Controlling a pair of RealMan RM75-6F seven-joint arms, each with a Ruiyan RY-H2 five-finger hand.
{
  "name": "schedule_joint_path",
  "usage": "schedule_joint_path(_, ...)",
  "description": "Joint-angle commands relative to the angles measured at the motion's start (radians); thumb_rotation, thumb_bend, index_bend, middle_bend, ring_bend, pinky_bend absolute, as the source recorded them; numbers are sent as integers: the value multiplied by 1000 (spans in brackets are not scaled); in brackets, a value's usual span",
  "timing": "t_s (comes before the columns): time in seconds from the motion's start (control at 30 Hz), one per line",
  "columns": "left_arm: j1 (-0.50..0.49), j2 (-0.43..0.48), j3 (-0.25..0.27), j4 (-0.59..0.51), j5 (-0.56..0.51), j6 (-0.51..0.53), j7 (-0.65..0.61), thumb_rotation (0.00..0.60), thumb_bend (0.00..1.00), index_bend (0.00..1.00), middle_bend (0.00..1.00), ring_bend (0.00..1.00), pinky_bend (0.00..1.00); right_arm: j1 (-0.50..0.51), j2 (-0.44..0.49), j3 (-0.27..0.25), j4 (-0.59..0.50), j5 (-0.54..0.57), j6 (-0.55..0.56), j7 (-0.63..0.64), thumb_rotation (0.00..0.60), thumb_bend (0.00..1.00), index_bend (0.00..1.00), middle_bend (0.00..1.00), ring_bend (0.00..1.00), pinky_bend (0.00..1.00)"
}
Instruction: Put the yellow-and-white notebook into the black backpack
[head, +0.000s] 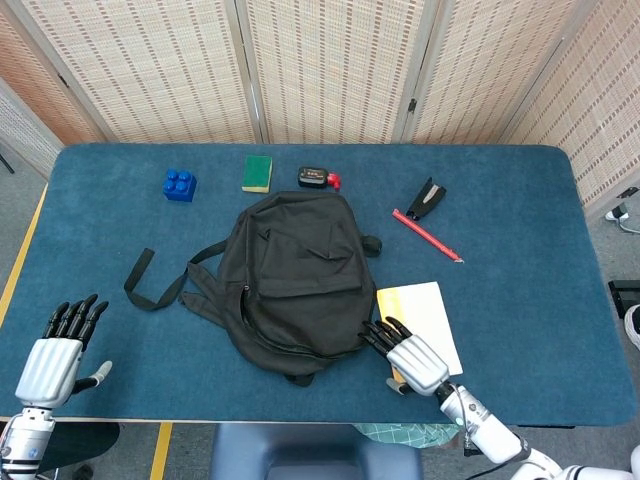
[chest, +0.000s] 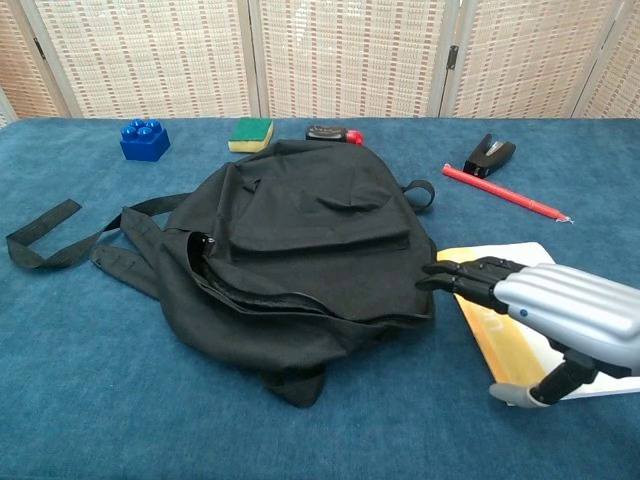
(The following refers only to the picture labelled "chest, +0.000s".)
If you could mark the right silver and black robot hand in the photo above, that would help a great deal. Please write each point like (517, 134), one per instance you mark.
(575, 305)

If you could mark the yellow and white notebook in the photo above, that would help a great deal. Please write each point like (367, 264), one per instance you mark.
(505, 345)

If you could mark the black fabric backpack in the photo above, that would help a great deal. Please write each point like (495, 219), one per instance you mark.
(310, 225)

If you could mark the red pen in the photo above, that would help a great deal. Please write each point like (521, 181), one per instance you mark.
(500, 192)

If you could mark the black stapler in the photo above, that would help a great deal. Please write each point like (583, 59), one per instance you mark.
(482, 160)

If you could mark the woven folding screen panel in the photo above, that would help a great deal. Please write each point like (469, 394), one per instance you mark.
(620, 75)
(150, 60)
(525, 60)
(350, 60)
(20, 60)

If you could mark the small red clip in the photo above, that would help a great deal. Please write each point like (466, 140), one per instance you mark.
(354, 136)

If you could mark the small black box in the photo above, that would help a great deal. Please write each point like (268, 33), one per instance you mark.
(325, 133)

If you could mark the green and yellow sponge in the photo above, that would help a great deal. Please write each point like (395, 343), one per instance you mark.
(250, 131)

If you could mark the blue toy building brick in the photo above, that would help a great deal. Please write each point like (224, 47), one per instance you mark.
(145, 147)

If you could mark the blue velvet table cover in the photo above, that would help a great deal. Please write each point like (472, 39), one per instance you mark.
(100, 350)

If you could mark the grey mesh partition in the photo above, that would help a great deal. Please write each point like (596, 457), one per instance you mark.
(6, 112)

